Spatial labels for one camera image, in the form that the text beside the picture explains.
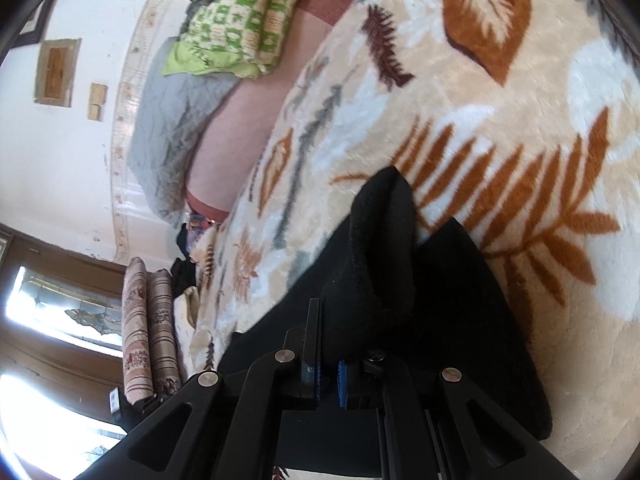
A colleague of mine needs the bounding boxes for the wooden wall frame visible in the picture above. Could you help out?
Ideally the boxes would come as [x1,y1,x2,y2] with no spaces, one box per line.
[34,37,83,109]

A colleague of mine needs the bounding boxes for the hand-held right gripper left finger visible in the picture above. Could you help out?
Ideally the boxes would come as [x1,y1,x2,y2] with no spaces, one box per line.
[75,298,322,480]

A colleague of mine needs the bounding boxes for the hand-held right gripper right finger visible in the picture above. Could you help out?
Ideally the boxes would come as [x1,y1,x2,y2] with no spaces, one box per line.
[337,351,577,480]

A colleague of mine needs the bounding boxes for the grey quilted blanket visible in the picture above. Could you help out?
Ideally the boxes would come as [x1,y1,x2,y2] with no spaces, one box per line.
[127,39,241,228]

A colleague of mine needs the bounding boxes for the cream cloth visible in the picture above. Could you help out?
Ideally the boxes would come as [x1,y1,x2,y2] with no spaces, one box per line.
[172,285,202,332]

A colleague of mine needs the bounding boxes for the black pants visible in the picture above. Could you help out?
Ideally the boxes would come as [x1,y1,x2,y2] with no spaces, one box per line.
[219,166,553,471]

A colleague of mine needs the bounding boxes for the black clothes pile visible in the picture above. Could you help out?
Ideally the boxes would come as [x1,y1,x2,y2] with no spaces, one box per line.
[170,224,201,306]

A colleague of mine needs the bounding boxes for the green patterned quilt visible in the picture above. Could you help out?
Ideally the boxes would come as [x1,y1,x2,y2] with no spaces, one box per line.
[164,0,313,79]

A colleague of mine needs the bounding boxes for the colourful small packet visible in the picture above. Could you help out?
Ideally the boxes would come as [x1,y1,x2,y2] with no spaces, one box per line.
[187,209,222,230]

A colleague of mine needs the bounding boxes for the cream leaf print blanket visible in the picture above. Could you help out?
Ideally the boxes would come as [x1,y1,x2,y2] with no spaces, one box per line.
[187,0,640,480]

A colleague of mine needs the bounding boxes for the pink maroon sofa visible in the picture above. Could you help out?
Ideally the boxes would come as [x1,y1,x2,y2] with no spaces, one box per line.
[184,0,401,223]

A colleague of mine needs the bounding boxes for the dark picture frame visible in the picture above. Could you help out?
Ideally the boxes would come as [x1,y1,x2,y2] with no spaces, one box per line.
[9,0,52,47]

